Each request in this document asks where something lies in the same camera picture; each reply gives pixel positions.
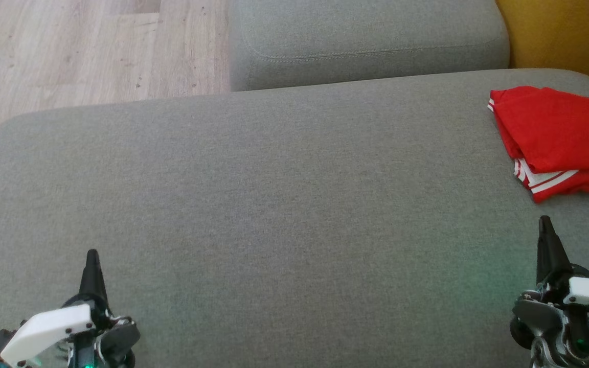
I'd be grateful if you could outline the large grey sofa seat cushion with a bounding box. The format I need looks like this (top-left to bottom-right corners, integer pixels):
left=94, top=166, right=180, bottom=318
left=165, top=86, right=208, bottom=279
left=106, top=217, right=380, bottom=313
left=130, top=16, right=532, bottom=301
left=0, top=68, right=589, bottom=368

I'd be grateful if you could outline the red white sports shirt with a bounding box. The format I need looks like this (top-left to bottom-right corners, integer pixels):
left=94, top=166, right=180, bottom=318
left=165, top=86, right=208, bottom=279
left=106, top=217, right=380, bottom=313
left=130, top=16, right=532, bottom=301
left=487, top=85, right=589, bottom=203

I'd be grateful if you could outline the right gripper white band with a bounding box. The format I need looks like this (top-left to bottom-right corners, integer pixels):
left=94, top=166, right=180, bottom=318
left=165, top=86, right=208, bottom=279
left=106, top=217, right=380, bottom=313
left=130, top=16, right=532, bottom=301
left=509, top=215, right=589, bottom=368

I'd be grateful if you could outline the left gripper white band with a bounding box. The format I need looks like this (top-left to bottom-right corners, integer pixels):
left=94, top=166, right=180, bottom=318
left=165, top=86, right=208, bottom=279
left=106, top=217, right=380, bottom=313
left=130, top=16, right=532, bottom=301
left=0, top=249, right=142, bottom=368

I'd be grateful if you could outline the small grey sofa cushion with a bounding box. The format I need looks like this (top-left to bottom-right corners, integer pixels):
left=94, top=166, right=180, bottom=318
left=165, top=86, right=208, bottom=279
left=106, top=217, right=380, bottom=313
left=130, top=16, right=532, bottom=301
left=228, top=0, right=511, bottom=91

